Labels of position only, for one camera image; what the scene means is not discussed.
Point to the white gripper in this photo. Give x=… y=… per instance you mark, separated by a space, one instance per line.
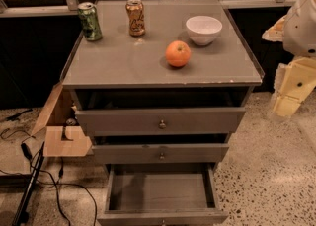
x=301 y=28

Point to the orange fruit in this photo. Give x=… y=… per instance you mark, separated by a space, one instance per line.
x=178 y=53

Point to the grey drawer cabinet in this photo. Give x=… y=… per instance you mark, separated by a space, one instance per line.
x=120 y=61

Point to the grey top drawer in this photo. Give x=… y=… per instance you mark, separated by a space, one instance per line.
x=117 y=112

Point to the grey drawer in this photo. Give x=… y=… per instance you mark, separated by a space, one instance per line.
x=117 y=112
x=154 y=149
x=162 y=195

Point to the grey middle drawer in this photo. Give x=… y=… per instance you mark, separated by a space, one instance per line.
x=154 y=149

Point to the grey bottom drawer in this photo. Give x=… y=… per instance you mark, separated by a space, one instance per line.
x=162 y=195

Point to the white ceramic bowl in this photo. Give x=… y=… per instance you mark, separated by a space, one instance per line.
x=203 y=30

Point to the gold soda can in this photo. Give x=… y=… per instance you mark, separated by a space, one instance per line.
x=135 y=12

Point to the green soda can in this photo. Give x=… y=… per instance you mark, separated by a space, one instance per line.
x=87 y=13

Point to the open cardboard box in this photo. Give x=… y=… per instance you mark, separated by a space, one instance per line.
x=63 y=136

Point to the black flat bar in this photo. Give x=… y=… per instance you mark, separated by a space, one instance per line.
x=22 y=216

